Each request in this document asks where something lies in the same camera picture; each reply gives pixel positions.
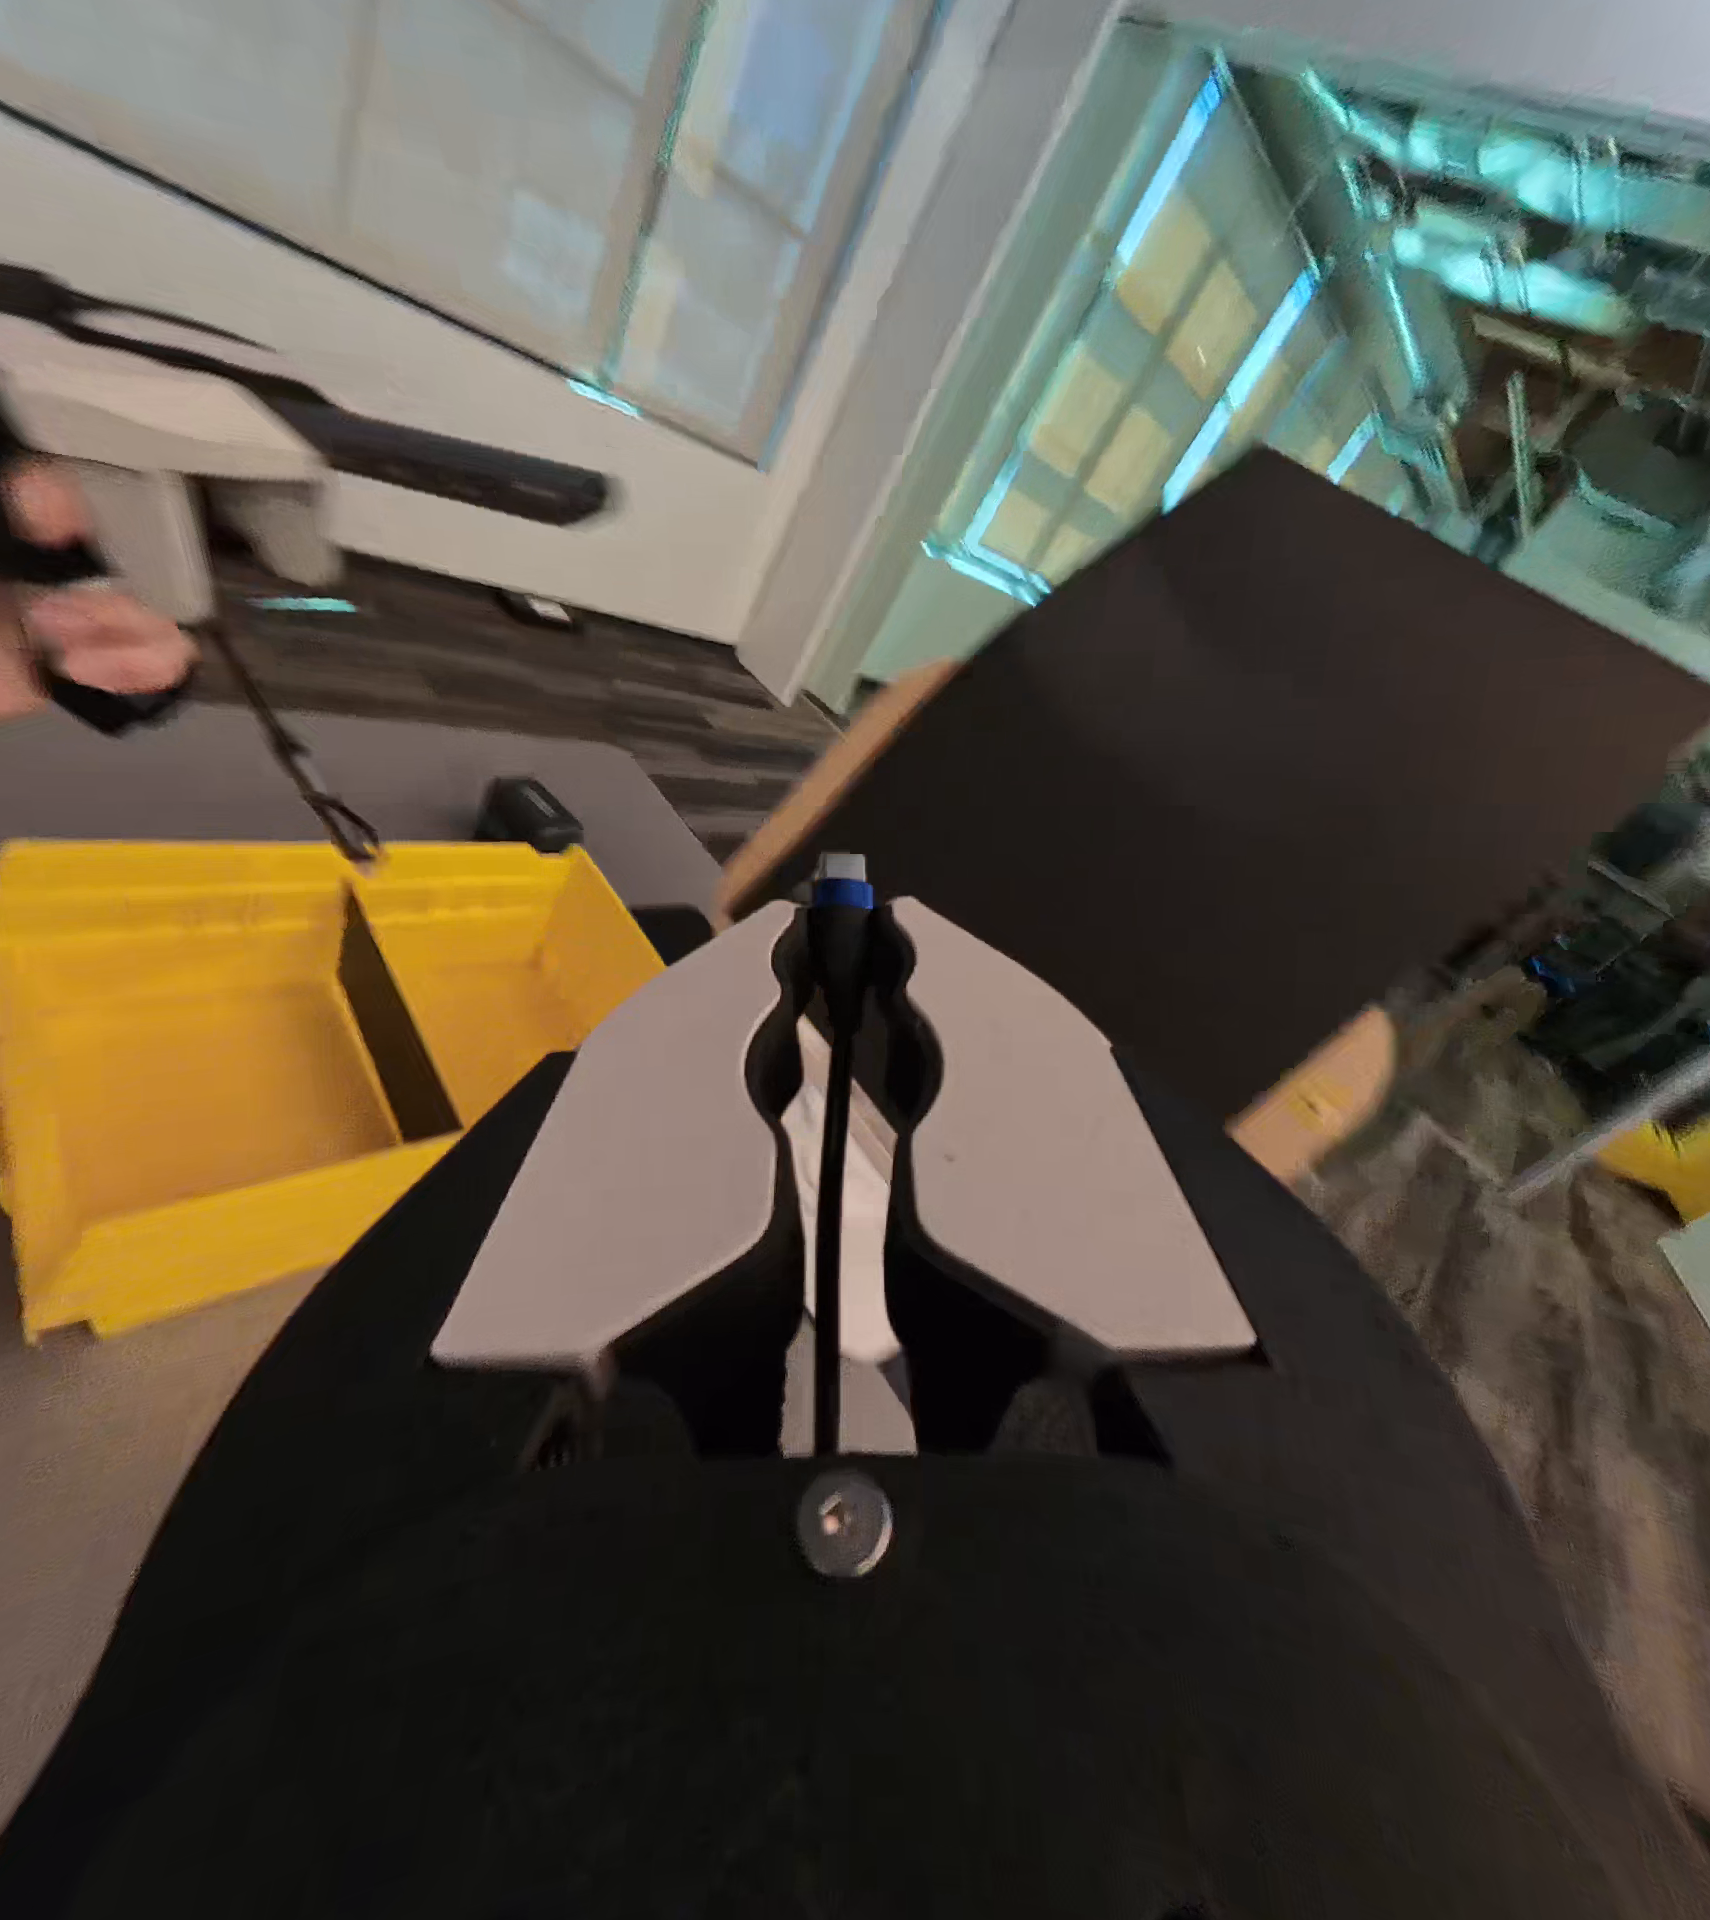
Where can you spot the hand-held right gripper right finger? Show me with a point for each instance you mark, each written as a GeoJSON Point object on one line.
{"type": "Point", "coordinates": [1065, 1185]}

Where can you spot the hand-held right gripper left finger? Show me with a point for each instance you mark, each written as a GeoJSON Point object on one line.
{"type": "Point", "coordinates": [644, 1170]}

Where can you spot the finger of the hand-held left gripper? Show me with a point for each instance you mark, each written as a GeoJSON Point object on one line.
{"type": "Point", "coordinates": [151, 413]}
{"type": "Point", "coordinates": [165, 339]}

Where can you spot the dark grey usb hub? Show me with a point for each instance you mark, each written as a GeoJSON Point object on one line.
{"type": "Point", "coordinates": [494, 481]}

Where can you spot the yellow storage bin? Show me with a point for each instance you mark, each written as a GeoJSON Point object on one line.
{"type": "Point", "coordinates": [195, 1080]}

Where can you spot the person's left hand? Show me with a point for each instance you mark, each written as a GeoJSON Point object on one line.
{"type": "Point", "coordinates": [105, 644]}

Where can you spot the black bin divider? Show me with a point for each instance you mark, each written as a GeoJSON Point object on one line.
{"type": "Point", "coordinates": [398, 1034]}

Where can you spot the black power box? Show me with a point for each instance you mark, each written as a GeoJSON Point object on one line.
{"type": "Point", "coordinates": [533, 818]}

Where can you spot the yellow floor crate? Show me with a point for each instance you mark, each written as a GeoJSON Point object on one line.
{"type": "Point", "coordinates": [1694, 1170]}

